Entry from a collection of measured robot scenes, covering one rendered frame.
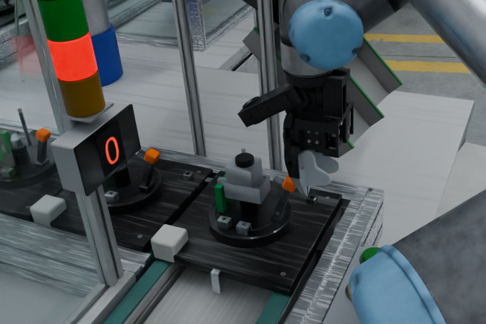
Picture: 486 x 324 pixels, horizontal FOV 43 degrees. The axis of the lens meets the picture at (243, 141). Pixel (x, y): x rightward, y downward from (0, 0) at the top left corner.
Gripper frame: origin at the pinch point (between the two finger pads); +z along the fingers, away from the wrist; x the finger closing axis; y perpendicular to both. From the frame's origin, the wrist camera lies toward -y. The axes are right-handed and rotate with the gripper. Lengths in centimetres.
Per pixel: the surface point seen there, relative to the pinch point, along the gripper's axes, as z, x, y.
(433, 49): 105, 307, -33
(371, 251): 8.9, -0.9, 11.3
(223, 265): 9.0, -11.3, -8.7
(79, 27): -31.2, -19.6, -18.6
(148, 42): 18, 86, -88
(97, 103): -21.3, -19.5, -18.6
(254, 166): -2.4, -0.6, -7.5
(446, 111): 20, 67, 11
